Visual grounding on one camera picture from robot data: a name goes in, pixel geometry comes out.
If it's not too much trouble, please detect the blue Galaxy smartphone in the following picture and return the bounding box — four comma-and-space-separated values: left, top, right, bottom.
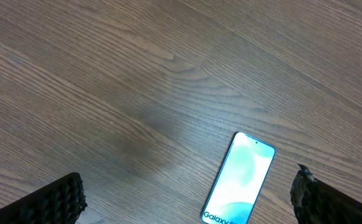
201, 132, 276, 224

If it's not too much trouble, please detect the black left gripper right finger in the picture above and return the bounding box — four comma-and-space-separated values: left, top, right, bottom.
290, 164, 362, 224

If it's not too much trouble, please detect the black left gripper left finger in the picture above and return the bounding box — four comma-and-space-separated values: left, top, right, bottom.
0, 172, 87, 224

